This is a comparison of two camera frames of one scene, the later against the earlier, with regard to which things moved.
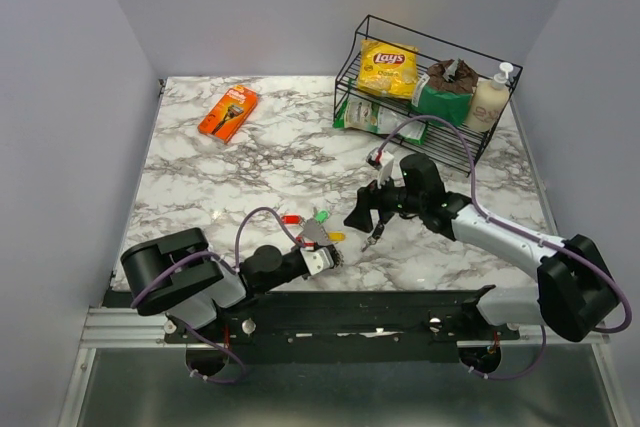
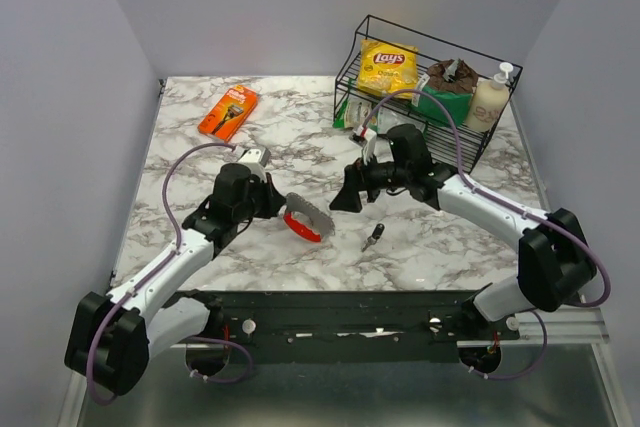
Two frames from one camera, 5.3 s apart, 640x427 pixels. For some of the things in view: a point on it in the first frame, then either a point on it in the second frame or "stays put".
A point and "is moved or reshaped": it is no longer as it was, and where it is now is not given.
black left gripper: [297, 250] -> [274, 199]
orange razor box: [230, 113] stays put
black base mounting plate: [352, 327] stays put
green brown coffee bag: [445, 91] stays put
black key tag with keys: [376, 235] stays put
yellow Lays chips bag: [387, 69] stays put
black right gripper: [368, 197] -> [356, 178]
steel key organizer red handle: [312, 233] is moved or reshaped
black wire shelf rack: [397, 83] stays put
